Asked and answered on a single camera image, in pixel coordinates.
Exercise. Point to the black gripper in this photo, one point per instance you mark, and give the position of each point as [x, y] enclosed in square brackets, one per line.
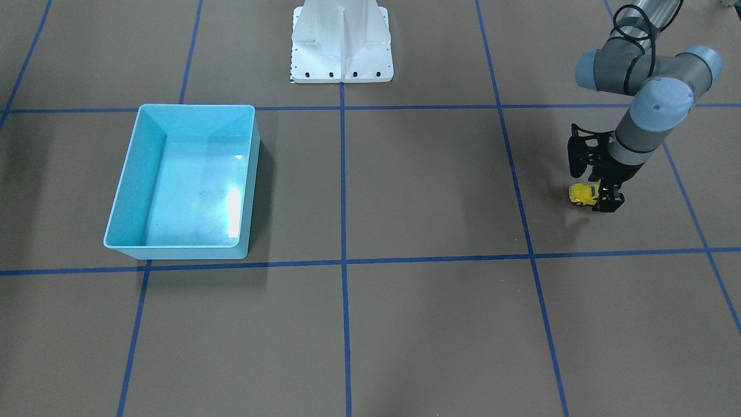
[617, 174]

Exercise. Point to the yellow beetle toy car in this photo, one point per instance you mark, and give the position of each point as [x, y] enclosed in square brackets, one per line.
[584, 194]

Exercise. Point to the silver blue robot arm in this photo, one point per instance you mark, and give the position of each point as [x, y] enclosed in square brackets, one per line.
[663, 90]

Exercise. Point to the light blue plastic bin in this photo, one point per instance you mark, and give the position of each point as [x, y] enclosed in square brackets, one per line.
[188, 183]

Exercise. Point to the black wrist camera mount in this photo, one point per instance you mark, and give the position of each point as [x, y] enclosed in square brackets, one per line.
[587, 148]

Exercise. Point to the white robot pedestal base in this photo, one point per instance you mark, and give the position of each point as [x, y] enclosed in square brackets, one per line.
[341, 42]

